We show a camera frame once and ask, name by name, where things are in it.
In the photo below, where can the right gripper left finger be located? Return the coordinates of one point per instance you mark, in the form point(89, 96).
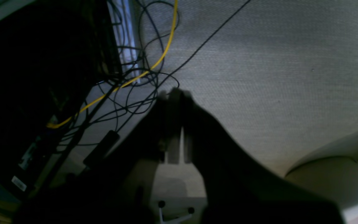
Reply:
point(114, 190)

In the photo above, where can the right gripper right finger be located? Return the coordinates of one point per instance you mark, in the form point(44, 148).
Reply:
point(239, 189)

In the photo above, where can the black power adapter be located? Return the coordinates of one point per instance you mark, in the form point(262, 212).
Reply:
point(102, 148)

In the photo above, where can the black equipment rack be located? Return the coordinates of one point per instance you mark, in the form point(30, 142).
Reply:
point(52, 53)

